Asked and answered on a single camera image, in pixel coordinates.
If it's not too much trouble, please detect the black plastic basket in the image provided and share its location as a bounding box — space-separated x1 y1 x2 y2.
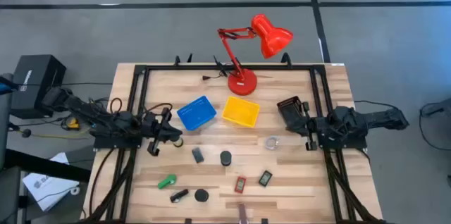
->
276 95 306 129

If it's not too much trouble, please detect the green sand hourglass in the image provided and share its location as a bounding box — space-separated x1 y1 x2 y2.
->
194 188 210 203

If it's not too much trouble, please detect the blue sand hourglass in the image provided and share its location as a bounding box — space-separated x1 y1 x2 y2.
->
219 150 233 167

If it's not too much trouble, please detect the blue plastic basket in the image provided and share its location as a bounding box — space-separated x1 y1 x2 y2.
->
176 95 218 132

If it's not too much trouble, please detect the dark grey rectangular device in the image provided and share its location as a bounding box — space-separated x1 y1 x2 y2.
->
191 147 205 164

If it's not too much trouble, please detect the small black rectangular device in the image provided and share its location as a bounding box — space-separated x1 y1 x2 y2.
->
258 170 273 187

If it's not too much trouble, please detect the yellow plastic basket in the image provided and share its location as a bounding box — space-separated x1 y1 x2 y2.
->
221 96 261 128

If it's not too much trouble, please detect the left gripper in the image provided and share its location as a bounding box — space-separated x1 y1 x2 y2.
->
142 107 183 156

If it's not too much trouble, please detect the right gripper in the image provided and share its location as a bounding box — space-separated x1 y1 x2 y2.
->
287 101 330 151

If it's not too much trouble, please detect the black box on floor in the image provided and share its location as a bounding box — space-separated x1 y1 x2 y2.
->
9 54 67 120

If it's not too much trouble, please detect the black cable bundle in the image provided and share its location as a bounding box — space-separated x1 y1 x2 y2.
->
82 146 137 224
323 149 387 224

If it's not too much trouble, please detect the red desk lamp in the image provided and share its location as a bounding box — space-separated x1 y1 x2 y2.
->
217 13 295 97

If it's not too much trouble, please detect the white paper box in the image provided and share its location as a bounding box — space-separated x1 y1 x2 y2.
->
22 152 80 213

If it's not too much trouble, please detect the black floor cable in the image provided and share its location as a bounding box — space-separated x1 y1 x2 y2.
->
418 97 451 151

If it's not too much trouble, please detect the black floor beam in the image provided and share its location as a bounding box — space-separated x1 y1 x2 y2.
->
0 148 92 183

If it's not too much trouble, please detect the small red rectangular device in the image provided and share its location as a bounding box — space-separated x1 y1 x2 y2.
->
234 176 247 194

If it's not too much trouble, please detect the black wristwatch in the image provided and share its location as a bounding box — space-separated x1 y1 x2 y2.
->
169 188 190 204

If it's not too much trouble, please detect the black lamp power cord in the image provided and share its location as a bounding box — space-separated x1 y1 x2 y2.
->
202 54 230 81

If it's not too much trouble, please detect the green plastic clip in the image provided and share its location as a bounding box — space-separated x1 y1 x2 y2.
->
157 173 178 190

